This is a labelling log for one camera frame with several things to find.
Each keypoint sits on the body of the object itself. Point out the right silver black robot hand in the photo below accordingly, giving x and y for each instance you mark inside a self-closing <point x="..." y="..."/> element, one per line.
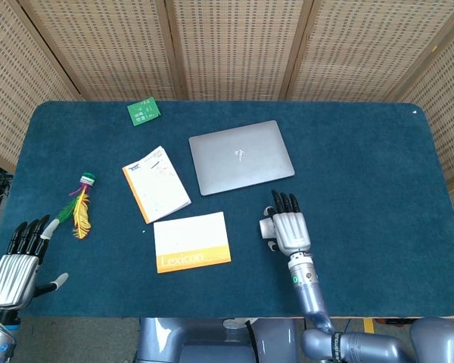
<point x="289" y="227"/>

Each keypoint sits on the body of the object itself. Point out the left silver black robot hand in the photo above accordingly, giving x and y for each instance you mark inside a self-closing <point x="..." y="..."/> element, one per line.
<point x="17" y="268"/>

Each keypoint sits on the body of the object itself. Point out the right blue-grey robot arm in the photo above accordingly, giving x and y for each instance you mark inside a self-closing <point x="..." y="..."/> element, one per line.
<point x="333" y="314"/>

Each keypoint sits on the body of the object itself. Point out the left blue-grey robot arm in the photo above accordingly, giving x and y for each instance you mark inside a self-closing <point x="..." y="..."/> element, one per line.
<point x="0" y="332"/>

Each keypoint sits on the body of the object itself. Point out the grey closed laptop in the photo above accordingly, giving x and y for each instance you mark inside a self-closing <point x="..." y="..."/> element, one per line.
<point x="241" y="157"/>

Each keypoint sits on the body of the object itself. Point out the feather shuttlecock green yellow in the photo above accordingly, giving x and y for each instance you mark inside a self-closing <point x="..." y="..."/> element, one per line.
<point x="80" y="208"/>

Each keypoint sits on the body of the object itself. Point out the blue felt table mat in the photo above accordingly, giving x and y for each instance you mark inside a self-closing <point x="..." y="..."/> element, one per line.
<point x="227" y="151"/>

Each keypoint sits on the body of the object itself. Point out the white orange Lexicon book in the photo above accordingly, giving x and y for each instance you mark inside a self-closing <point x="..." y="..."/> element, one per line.
<point x="191" y="242"/>

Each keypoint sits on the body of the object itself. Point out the blue-grey robot torso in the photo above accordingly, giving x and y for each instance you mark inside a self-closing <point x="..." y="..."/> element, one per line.
<point x="215" y="340"/>

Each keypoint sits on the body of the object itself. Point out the white booklet with orange spine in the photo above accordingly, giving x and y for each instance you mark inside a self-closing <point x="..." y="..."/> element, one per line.
<point x="156" y="183"/>

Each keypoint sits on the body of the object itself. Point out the green circuit board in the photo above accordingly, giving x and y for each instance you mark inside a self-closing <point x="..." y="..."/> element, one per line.
<point x="144" y="111"/>

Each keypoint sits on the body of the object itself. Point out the woven rattan folding screen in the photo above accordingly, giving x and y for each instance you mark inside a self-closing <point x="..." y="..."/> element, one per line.
<point x="227" y="49"/>

